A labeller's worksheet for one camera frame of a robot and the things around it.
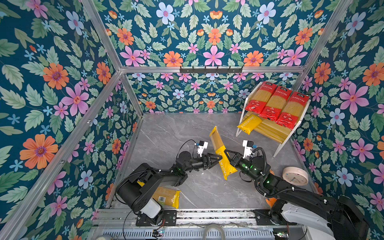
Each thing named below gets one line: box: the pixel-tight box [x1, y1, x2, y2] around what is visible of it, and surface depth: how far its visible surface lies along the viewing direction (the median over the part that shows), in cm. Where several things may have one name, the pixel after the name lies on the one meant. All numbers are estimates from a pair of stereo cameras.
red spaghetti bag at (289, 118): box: [275, 92, 310, 130], surface depth 75 cm
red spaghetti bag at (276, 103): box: [258, 86, 292, 122], surface depth 78 cm
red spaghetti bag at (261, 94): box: [245, 81, 278, 114], surface depth 82 cm
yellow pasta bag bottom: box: [136, 179, 181, 209], surface depth 80 cm
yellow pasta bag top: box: [237, 114, 263, 135], surface depth 93 cm
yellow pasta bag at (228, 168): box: [209, 126, 238, 181], surface depth 76 cm
